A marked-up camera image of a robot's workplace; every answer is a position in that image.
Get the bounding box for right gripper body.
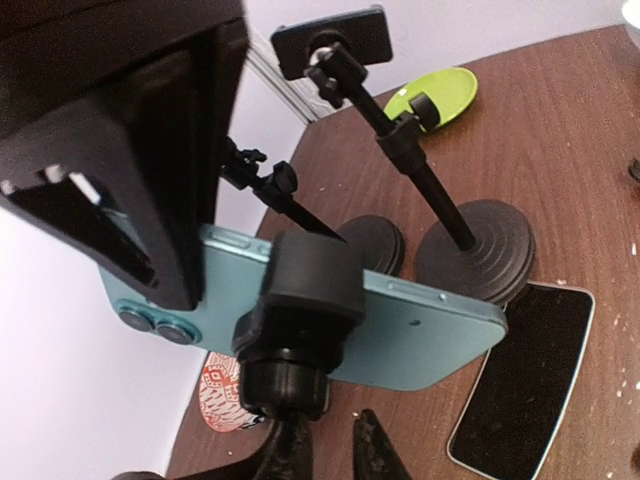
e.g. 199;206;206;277
1;1;248;311

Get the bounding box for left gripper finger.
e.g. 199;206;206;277
352;409;412;480

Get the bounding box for teal smartphone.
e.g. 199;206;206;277
100;226;507;391

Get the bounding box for dark smartphone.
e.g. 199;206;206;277
447;283;595;479

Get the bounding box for black stand with teal phone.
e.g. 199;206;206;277
112;230;369;480

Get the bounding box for black stand with pink phone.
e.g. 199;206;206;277
221;139;406;275

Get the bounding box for black gooseneck stand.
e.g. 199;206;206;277
270;5;536;305

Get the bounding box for red patterned bowl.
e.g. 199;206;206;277
198;352;264;433

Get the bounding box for green plate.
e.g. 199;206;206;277
384;67;478;133

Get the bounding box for right aluminium frame post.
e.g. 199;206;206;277
247;27;328;124

